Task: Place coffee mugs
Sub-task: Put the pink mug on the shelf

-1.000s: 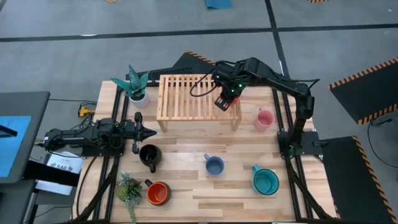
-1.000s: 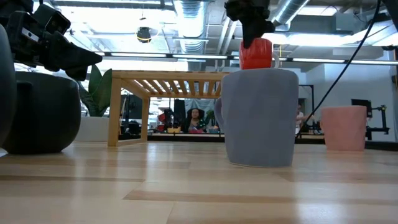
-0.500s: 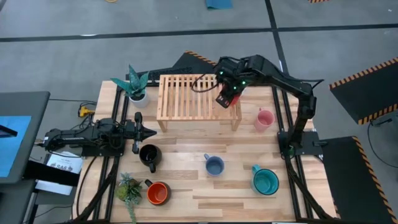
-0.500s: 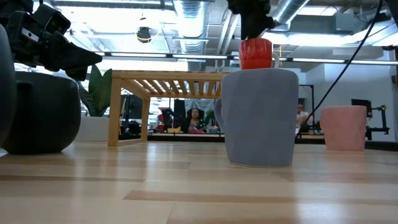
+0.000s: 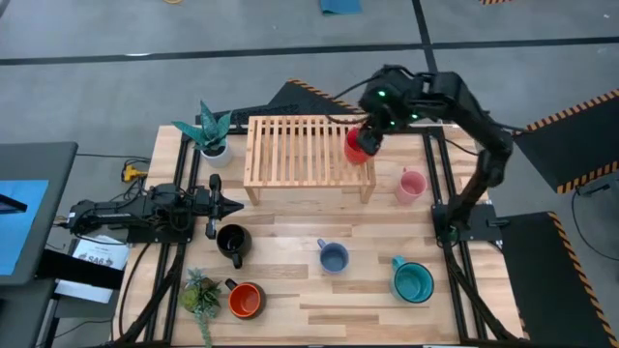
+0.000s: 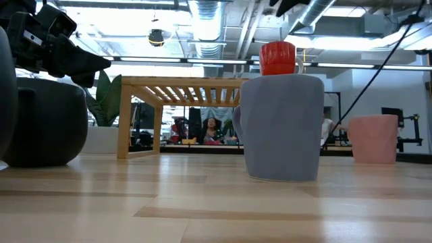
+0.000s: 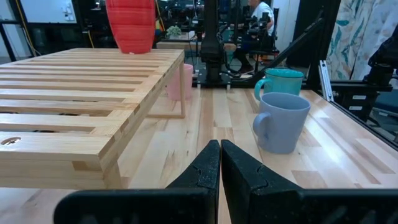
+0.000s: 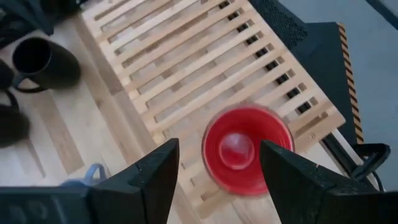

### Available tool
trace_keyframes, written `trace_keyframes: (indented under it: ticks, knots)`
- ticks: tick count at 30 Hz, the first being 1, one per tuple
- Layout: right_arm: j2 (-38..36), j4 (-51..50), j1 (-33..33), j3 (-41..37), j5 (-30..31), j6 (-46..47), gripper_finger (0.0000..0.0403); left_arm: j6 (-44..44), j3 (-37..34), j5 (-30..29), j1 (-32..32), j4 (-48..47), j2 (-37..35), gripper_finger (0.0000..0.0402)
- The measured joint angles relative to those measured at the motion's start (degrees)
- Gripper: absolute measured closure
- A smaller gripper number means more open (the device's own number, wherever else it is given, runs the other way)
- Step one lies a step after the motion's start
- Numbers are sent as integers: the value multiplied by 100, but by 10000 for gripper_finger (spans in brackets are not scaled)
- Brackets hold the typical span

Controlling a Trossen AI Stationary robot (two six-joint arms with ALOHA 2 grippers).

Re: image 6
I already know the black monitor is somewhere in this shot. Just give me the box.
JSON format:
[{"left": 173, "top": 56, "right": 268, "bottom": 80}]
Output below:
[{"left": 381, "top": 107, "right": 405, "bottom": 128}]

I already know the person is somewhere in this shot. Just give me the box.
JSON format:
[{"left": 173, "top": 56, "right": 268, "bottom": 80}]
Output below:
[
  {"left": 201, "top": 117, "right": 224, "bottom": 146},
  {"left": 320, "top": 113, "right": 344, "bottom": 146}
]

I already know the wooden slatted rack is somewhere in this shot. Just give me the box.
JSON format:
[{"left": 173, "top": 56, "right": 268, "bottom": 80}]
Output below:
[{"left": 117, "top": 76, "right": 250, "bottom": 160}]

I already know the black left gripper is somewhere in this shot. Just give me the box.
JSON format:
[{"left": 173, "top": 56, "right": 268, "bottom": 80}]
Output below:
[{"left": 0, "top": 0, "right": 112, "bottom": 88}]

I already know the black aluminium table frame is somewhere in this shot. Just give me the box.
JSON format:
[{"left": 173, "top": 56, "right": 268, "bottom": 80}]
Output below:
[{"left": 131, "top": 144, "right": 432, "bottom": 165}]

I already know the silver ventilation duct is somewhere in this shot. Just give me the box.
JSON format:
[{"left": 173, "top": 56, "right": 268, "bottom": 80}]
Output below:
[
  {"left": 289, "top": 0, "right": 338, "bottom": 34},
  {"left": 188, "top": 0, "right": 226, "bottom": 77}
]

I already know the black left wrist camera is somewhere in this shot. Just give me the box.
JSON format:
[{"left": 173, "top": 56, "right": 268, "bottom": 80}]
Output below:
[{"left": 36, "top": 5, "right": 78, "bottom": 38}]

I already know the blue-grey mug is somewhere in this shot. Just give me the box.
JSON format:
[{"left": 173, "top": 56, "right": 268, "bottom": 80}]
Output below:
[{"left": 232, "top": 74, "right": 325, "bottom": 182}]

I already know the black round mug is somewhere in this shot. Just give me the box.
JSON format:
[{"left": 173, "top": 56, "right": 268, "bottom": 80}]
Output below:
[{"left": 2, "top": 77, "right": 89, "bottom": 169}]

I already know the black monitor stand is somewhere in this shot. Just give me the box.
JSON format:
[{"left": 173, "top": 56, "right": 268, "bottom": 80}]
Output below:
[{"left": 397, "top": 113, "right": 423, "bottom": 153}]

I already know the black ceiling camera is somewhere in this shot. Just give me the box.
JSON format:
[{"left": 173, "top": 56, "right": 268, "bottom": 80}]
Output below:
[{"left": 147, "top": 28, "right": 166, "bottom": 48}]

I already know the green plant in white pot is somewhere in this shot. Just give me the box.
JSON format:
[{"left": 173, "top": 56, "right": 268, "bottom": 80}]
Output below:
[{"left": 80, "top": 70, "right": 123, "bottom": 155}]

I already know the pink mug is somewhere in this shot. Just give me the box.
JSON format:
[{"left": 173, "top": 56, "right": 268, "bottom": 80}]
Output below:
[{"left": 347, "top": 114, "right": 400, "bottom": 165}]

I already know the red ribbed mug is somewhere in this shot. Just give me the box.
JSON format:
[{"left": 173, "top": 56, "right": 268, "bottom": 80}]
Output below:
[{"left": 259, "top": 40, "right": 304, "bottom": 76}]

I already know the black cable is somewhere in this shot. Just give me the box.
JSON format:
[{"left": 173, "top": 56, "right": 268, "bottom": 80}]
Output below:
[{"left": 322, "top": 0, "right": 427, "bottom": 149}]

